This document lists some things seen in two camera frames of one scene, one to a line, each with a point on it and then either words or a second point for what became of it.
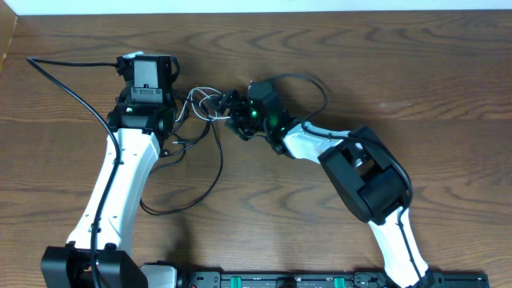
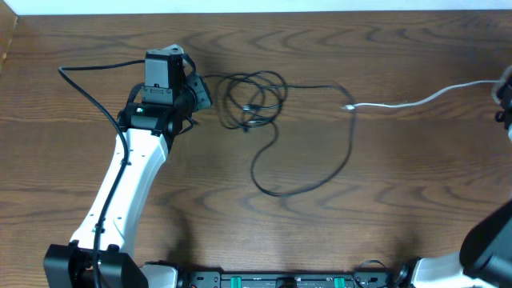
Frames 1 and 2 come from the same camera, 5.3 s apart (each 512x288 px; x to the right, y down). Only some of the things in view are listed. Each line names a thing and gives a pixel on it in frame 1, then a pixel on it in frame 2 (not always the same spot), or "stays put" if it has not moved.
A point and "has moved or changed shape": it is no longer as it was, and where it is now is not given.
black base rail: [166, 277] stays put
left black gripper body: [170, 100] -> [198, 96]
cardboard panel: [8, 23] stays put
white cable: [196, 96] has moved or changed shape
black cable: [182, 146] -> [251, 100]
